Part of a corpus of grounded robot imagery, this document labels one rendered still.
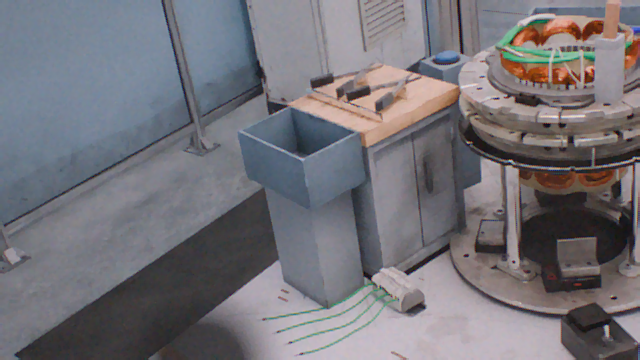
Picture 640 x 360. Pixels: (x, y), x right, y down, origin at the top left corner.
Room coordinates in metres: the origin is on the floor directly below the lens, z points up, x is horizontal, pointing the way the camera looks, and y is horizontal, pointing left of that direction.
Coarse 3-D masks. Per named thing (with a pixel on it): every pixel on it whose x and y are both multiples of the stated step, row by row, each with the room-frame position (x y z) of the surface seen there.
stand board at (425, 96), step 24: (384, 72) 1.31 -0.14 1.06; (408, 72) 1.29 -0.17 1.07; (336, 96) 1.24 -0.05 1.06; (408, 96) 1.19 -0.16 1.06; (432, 96) 1.18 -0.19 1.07; (456, 96) 1.20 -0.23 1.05; (336, 120) 1.15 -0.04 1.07; (360, 120) 1.14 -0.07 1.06; (384, 120) 1.12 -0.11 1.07; (408, 120) 1.14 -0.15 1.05
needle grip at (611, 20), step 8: (608, 0) 1.01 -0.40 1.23; (616, 0) 1.01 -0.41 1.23; (608, 8) 1.00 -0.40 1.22; (616, 8) 1.00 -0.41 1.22; (608, 16) 1.00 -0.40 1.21; (616, 16) 1.00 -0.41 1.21; (608, 24) 1.00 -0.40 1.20; (616, 24) 1.00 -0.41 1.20; (608, 32) 1.00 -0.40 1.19; (616, 32) 1.00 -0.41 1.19
